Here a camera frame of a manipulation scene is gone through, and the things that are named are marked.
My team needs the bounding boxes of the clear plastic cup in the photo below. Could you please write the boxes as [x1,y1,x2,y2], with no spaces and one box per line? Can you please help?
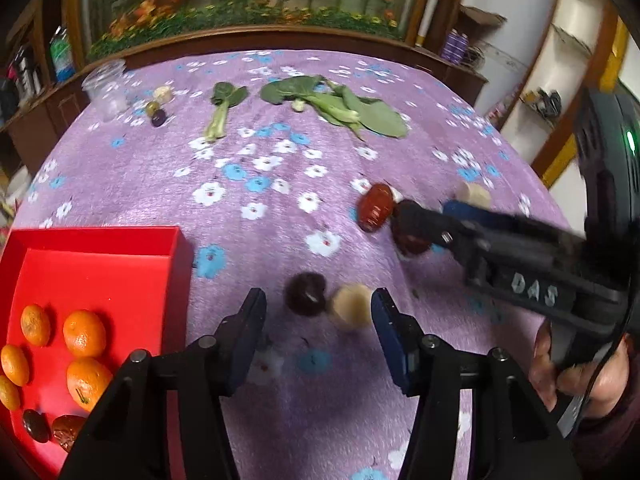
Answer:
[81,58,128,122]

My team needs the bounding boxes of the speckled orange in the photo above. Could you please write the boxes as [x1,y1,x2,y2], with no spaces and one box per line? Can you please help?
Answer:
[1,344,30,387]

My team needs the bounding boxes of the far right sugarcane piece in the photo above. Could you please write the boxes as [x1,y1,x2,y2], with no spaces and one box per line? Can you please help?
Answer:
[454,182,491,210]

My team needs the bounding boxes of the red tray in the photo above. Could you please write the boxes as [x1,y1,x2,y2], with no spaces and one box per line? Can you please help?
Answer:
[0,225,196,480]

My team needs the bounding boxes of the steel thermos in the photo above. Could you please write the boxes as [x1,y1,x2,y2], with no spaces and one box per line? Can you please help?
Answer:
[13,47,42,100]

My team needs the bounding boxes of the small bok choy stalk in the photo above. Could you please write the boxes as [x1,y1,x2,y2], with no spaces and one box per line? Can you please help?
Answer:
[203,81,250,143]

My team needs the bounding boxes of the flower aquarium display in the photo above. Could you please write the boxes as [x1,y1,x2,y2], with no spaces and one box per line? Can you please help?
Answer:
[63,0,426,66]

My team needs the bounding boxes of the small orange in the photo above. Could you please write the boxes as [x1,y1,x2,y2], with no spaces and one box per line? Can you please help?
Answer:
[0,375,21,412]

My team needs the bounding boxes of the purple grape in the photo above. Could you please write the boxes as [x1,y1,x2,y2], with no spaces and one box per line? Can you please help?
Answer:
[151,108,167,127]

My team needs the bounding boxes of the large dark red date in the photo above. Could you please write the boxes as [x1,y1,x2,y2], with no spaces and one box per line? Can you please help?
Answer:
[390,200,432,257]

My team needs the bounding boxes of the small beige piece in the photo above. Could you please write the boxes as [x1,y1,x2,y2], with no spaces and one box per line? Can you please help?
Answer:
[153,84,174,106]

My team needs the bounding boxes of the purple floral tablecloth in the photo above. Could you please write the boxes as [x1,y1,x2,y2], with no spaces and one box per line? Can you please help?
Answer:
[16,50,565,479]

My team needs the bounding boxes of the green label water bottle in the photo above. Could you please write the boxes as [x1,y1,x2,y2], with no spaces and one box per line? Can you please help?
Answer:
[50,26,75,82]

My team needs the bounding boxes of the dark plum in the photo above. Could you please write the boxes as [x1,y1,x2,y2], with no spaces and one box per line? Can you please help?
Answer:
[284,272,326,318]
[22,408,51,443]

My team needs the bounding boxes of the right hand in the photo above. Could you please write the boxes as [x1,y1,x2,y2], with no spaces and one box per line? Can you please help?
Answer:
[528,321,634,418]

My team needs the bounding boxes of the round sugarcane piece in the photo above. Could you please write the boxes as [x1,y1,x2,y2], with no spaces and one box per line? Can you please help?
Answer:
[329,284,373,330]

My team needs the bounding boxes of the bok choy leaf bunch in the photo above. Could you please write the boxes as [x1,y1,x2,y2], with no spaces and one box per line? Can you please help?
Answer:
[260,75,409,140]

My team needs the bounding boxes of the green grape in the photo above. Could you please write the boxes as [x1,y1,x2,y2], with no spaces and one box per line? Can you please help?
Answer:
[145,101,160,117]

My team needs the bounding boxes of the edge orange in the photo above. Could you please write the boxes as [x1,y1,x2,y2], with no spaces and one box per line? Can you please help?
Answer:
[20,304,51,347]

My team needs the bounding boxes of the wooden cabinet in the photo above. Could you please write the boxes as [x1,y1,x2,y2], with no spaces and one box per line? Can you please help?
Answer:
[1,75,89,176]

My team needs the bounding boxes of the purple bottles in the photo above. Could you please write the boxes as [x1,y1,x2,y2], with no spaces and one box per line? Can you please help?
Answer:
[440,29,469,65]

